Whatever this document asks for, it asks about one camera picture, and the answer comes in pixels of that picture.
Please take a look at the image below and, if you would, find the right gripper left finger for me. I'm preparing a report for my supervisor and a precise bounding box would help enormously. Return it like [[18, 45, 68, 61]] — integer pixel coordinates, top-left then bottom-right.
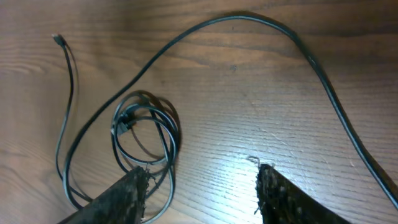
[[60, 167, 150, 224]]

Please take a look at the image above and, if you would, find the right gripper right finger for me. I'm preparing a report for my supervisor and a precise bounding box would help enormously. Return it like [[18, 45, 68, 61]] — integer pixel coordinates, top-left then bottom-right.
[[256, 164, 349, 224]]

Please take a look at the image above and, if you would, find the black cable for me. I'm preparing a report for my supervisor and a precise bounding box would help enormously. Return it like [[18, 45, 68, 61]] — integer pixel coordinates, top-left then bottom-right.
[[51, 12, 398, 224]]

